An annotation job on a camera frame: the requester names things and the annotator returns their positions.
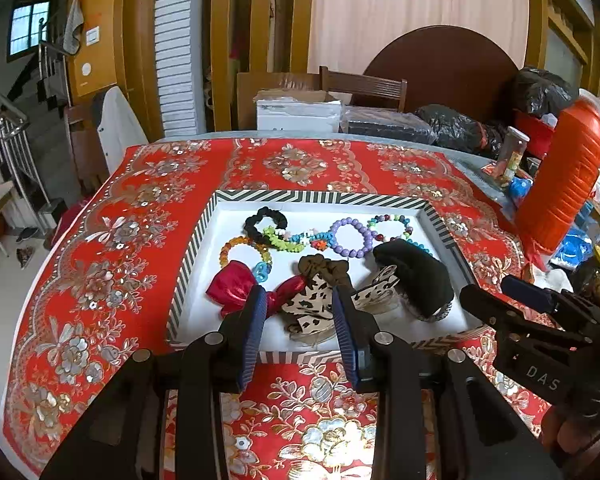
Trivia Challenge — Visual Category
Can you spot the black scrunchie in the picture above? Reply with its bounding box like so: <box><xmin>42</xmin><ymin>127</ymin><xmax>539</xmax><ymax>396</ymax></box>
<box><xmin>243</xmin><ymin>207</ymin><xmax>282</xmax><ymax>247</ymax></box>

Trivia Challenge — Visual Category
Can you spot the leopard print scrunchie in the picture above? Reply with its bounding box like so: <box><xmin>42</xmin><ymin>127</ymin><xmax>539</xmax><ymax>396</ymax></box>
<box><xmin>279</xmin><ymin>255</ymin><xmax>355</xmax><ymax>349</ymax></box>

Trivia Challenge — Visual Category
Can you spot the white cardboard box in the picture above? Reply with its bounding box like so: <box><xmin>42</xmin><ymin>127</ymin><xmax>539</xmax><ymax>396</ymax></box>
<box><xmin>253</xmin><ymin>89</ymin><xmax>342</xmax><ymax>134</ymax></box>

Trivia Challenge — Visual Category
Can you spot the red satin bow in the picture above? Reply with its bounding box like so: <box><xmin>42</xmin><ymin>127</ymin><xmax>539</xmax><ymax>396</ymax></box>
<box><xmin>206</xmin><ymin>260</ymin><xmax>307</xmax><ymax>319</ymax></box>

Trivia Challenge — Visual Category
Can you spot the clear jar with red lid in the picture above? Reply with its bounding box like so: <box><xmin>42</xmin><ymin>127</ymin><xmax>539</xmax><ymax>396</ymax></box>
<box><xmin>496</xmin><ymin>126</ymin><xmax>531</xmax><ymax>184</ymax></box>

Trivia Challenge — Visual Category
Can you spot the window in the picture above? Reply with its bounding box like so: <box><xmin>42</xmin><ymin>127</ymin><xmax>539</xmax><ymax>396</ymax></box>
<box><xmin>7</xmin><ymin>2</ymin><xmax>51</xmax><ymax>59</ymax></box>

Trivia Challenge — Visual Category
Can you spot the black wrapped package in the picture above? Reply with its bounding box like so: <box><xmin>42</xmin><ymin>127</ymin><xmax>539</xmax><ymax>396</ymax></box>
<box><xmin>339</xmin><ymin>105</ymin><xmax>437</xmax><ymax>147</ymax></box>

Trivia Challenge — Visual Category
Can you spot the black velvet hair band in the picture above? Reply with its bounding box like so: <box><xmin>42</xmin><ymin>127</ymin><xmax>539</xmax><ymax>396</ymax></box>
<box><xmin>372</xmin><ymin>239</ymin><xmax>455</xmax><ymax>320</ymax></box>

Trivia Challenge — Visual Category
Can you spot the brown cardboard sheet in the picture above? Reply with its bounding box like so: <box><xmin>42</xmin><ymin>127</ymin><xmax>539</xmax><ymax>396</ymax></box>
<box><xmin>236</xmin><ymin>72</ymin><xmax>322</xmax><ymax>132</ymax></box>

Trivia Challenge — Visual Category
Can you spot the zebra print bow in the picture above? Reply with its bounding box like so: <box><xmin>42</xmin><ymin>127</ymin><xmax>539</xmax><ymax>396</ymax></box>
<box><xmin>352</xmin><ymin>265</ymin><xmax>402</xmax><ymax>317</ymax></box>

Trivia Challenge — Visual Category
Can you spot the purple bead bracelet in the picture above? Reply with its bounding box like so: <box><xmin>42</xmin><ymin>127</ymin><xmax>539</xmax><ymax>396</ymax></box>
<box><xmin>329</xmin><ymin>218</ymin><xmax>374</xmax><ymax>260</ymax></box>

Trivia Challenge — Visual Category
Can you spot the green bead bracelet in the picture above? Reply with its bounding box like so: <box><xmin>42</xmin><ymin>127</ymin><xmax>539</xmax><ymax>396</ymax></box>
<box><xmin>261</xmin><ymin>226</ymin><xmax>307</xmax><ymax>257</ymax></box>

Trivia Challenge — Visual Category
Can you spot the dark wooden chair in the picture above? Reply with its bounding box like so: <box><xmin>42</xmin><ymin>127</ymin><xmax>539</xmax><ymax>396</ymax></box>
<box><xmin>64</xmin><ymin>105</ymin><xmax>109</xmax><ymax>195</ymax></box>

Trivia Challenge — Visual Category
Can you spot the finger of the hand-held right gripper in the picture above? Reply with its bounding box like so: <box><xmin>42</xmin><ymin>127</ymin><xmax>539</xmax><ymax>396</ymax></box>
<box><xmin>500</xmin><ymin>274</ymin><xmax>583</xmax><ymax>322</ymax></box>
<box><xmin>460</xmin><ymin>284</ymin><xmax>538</xmax><ymax>348</ymax></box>

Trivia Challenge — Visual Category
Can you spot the red floral tablecloth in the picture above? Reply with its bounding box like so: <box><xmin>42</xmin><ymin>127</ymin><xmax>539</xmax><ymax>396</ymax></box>
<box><xmin>2</xmin><ymin>137</ymin><xmax>556</xmax><ymax>480</ymax></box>

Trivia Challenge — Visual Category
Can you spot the orange ribbed plastic bottle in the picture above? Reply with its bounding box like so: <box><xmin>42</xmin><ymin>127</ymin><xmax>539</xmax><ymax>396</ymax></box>
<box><xmin>514</xmin><ymin>88</ymin><xmax>600</xmax><ymax>252</ymax></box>

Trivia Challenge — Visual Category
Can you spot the metal stair railing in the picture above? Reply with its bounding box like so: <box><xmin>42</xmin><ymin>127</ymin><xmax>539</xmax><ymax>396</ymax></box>
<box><xmin>0</xmin><ymin>40</ymin><xmax>57</xmax><ymax>233</ymax></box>

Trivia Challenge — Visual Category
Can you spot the person's right hand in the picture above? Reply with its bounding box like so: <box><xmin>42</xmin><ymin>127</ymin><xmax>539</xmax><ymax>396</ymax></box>
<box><xmin>541</xmin><ymin>400</ymin><xmax>600</xmax><ymax>468</ymax></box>

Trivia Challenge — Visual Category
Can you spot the white folded board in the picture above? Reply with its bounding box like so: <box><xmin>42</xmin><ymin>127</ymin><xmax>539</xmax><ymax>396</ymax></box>
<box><xmin>90</xmin><ymin>86</ymin><xmax>149</xmax><ymax>175</ymax></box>

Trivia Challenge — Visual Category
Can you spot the orange yellow crystal bead bracelet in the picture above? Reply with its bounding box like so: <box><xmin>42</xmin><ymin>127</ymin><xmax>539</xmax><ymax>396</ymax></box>
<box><xmin>218</xmin><ymin>234</ymin><xmax>273</xmax><ymax>272</ymax></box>

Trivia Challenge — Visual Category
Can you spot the multicolour bead bracelet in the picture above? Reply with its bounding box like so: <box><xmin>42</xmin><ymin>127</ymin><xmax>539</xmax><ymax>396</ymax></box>
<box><xmin>369</xmin><ymin>213</ymin><xmax>415</xmax><ymax>245</ymax></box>

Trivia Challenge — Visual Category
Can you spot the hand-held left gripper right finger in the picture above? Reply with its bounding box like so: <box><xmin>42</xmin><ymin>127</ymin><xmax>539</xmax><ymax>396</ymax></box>
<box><xmin>331</xmin><ymin>287</ymin><xmax>563</xmax><ymax>480</ymax></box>

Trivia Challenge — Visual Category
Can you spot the red plastic basket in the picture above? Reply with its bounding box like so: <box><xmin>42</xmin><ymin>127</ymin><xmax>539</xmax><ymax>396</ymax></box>
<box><xmin>511</xmin><ymin>110</ymin><xmax>557</xmax><ymax>152</ymax></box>

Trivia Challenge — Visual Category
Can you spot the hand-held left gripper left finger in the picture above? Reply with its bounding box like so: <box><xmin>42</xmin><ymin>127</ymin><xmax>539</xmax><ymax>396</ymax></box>
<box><xmin>40</xmin><ymin>286</ymin><xmax>269</xmax><ymax>480</ymax></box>

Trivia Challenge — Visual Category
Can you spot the white ribbed column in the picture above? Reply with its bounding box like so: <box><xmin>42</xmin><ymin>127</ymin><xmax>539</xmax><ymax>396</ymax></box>
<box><xmin>154</xmin><ymin>0</ymin><xmax>204</xmax><ymax>137</ymax></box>

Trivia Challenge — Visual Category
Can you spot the striped edge white tray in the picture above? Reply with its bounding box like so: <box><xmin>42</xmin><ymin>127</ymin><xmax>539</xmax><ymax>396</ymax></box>
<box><xmin>166</xmin><ymin>189</ymin><xmax>487</xmax><ymax>367</ymax></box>

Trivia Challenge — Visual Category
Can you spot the round brown table top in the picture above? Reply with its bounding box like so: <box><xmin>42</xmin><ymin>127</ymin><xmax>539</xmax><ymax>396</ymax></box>
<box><xmin>361</xmin><ymin>25</ymin><xmax>522</xmax><ymax>127</ymax></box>

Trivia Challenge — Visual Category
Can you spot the turquoise chip bracelet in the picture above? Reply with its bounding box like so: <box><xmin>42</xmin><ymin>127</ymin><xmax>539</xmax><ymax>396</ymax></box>
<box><xmin>287</xmin><ymin>228</ymin><xmax>332</xmax><ymax>253</ymax></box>

